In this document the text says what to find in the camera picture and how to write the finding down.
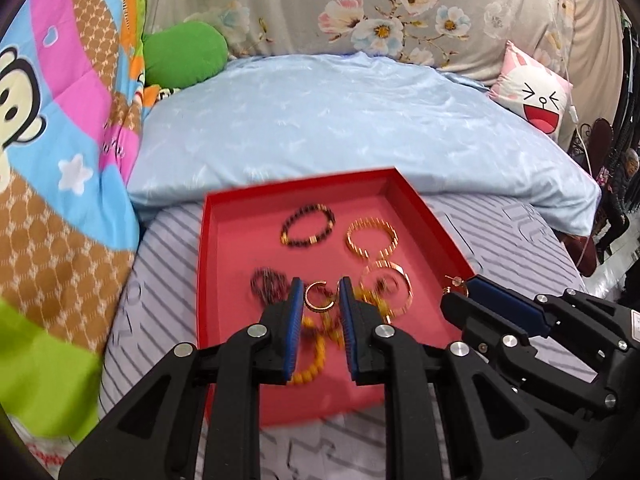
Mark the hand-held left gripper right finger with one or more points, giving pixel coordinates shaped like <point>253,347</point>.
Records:
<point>352,330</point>

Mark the floral grey cloth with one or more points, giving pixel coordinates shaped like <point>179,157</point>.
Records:
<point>300,5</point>

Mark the dark wooden chair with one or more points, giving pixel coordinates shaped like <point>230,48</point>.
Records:
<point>600,140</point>

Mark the grey striped bedsheet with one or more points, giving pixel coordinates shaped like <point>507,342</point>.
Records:
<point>165,260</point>

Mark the gold hoop earring with post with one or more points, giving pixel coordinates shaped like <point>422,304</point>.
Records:
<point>462,291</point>

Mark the colourful cartoon quilt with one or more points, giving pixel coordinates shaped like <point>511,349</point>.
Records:
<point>60,160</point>

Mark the red cardboard tray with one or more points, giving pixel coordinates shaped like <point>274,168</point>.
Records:
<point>240,240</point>

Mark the light blue pillow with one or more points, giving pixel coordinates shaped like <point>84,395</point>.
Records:
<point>325,120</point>

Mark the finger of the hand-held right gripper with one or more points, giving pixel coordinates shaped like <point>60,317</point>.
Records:
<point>475,317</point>
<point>505,302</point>

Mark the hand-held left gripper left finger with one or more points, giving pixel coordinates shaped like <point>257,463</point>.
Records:
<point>292,330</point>

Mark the white rabbit face cushion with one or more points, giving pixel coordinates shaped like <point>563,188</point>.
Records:
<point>535,90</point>

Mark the gold bangle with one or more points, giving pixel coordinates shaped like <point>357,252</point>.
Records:
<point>407,290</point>

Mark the wide gold hoop earring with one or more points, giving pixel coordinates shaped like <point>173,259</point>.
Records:
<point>311,301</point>

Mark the green pillow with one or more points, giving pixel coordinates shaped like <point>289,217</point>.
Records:
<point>185,52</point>

